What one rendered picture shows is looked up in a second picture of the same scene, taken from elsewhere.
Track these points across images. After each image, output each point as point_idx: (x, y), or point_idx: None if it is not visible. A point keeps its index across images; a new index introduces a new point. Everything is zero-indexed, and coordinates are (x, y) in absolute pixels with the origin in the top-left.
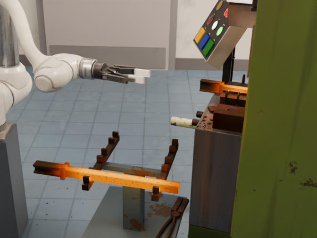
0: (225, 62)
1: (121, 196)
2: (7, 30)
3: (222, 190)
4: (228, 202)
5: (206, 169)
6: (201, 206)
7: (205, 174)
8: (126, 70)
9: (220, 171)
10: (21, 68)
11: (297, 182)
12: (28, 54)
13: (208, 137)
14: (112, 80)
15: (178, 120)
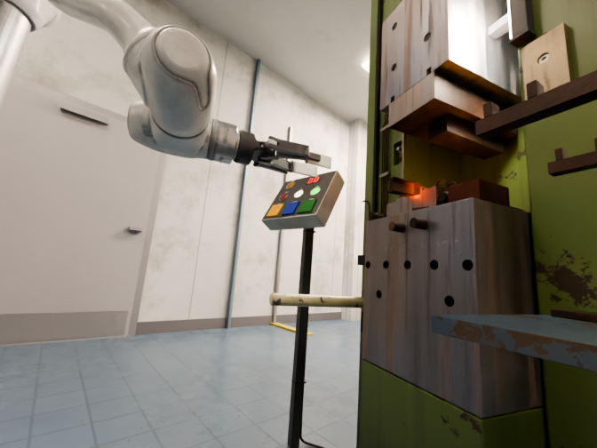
0: (307, 235)
1: (513, 323)
2: None
3: (514, 314)
4: None
5: (492, 274)
6: (495, 361)
7: (493, 286)
8: (282, 161)
9: (507, 275)
10: None
11: None
12: (123, 7)
13: (489, 212)
14: (286, 149)
15: (282, 295)
